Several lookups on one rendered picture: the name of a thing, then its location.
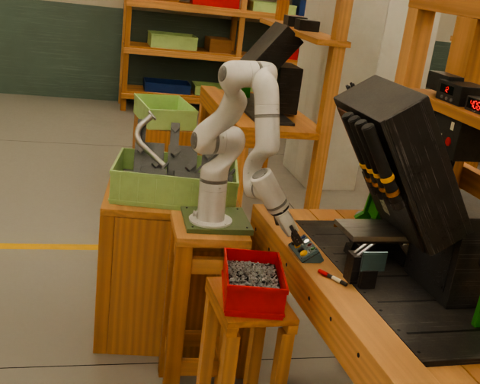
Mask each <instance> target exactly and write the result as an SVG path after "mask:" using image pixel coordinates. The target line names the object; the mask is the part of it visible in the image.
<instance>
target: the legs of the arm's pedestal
mask: <svg viewBox="0 0 480 384"><path fill-rule="evenodd" d="M194 251H219V256H194V255H193V252H194ZM223 262H224V248H189V247H176V244H175V240H174V233H173V229H172V226H171V229H170V238H169V247H168V263H167V272H166V281H165V298H164V306H163V315H162V332H161V340H160V349H159V358H158V377H163V381H162V384H180V378H181V376H196V375H197V368H198V361H199V358H182V357H183V349H184V347H200V342H201V335H202V330H185V327H186V319H187V304H188V297H189V289H190V275H191V274H216V276H217V277H221V276H222V273H221V271H222V269H223ZM222 338H223V330H222V327H221V325H220V323H219V322H218V329H217V336H216V348H215V354H214V361H213V373H212V377H215V379H214V384H217V381H218V375H219V362H220V356H221V350H222Z"/></svg>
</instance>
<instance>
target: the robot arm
mask: <svg viewBox="0 0 480 384"><path fill-rule="evenodd" d="M277 76H278V72H277V67H276V66H275V65H274V64H273V63H271V62H265V61H248V60H231V61H228V62H225V63H223V64H222V65H221V67H220V68H219V71H218V80H219V84H220V86H221V88H222V89H223V91H224V95H223V97H222V100H221V102H220V104H219V107H218V108H217V110H216V111H215V112H214V113H213V114H211V115H210V116H208V117H207V118H206V119H205V120H204V121H202V122H201V123H200V124H199V125H198V126H197V127H196V128H195V129H194V131H193V132H192V135H191V138H190V144H191V146H192V149H193V150H194V151H195V152H197V153H199V154H202V155H215V154H218V155H217V156H216V157H215V158H214V159H213V160H211V161H210V162H207V163H206V164H205V165H203V166H202V167H201V170H200V185H199V196H198V207H197V211H193V213H192V214H190V215H189V221H190V222H191V223H192V224H194V225H196V226H199V227H203V228H208V229H221V228H225V227H228V226H230V225H231V224H232V218H231V217H230V216H227V215H226V214H225V209H226V191H227V183H228V174H229V169H230V167H231V165H232V163H233V162H234V161H235V160H236V159H237V158H238V157H239V155H240V154H241V153H242V151H243V149H244V147H245V134H244V133H243V131H242V130H241V129H240V128H239V127H237V126H234V125H235V124H236V123H237V122H238V121H239V119H240V118H241V116H242V114H243V113H244V111H245V108H246V106H247V103H248V101H247V97H246V95H245V93H244V92H243V90H242V88H252V91H253V93H254V124H255V146H254V148H253V150H252V151H251V152H250V154H249V155H248V157H247V158H246V160H245V163H244V168H243V188H244V192H245V195H246V196H247V197H250V198H254V199H259V200H261V201H262V202H263V204H264V205H265V207H266V209H267V211H268V212H269V214H271V215H272V216H275V218H276V220H277V222H278V224H279V226H280V228H281V229H282V230H283V232H284V233H285V234H286V235H287V237H291V239H292V241H293V243H294V245H295V246H296V247H297V246H299V245H301V244H302V243H303V241H302V239H301V237H300V236H299V234H298V231H299V229H298V227H297V225H296V223H295V221H294V219H293V217H292V216H291V214H290V212H289V210H288V208H289V201H288V199H287V198H286V196H285V194H284V192H283V191H282V189H281V187H280V185H279V183H278V182H277V179H276V178H275V176H274V174H273V172H272V171H271V169H270V168H262V166H263V164H264V161H265V160H266V159H267V158H269V157H271V156H272V155H275V154H277V153H278V151H279V149H280V92H279V85H278V83H277Z"/></svg>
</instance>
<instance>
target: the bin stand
mask: <svg viewBox="0 0 480 384"><path fill-rule="evenodd" d="M205 292H206V300H205V307H204V314H203V327H202V335H201V342H200V354H199V361H198V368H197V381H196V384H211V379H212V373H213V361H214V354H215V348H216V336H217V329H218V322H219V323H220V325H221V327H222V330H223V338H222V350H221V356H220V362H219V375H218V381H217V384H235V374H236V368H237V362H238V351H239V345H240V339H241V336H240V334H239V332H238V329H239V328H251V329H250V335H249V341H248V351H247V357H246V362H245V373H244V379H243V384H258V379H259V373H260V368H261V358H262V353H263V347H264V338H265V332H266V327H280V326H282V328H278V331H277V340H276V345H275V351H274V360H273V365H272V370H271V375H270V384H287V381H288V375H289V371H290V362H291V357H292V352H293V344H294V339H295V334H297V333H298V328H299V318H298V317H297V315H296V313H295V312H294V311H293V310H292V308H291V307H290V305H289V303H288V302H287V301H286V305H285V310H284V312H285V318H284V317H283V321H281V320H270V319H260V318H241V317H231V316H224V311H223V298H222V277H206V285H205Z"/></svg>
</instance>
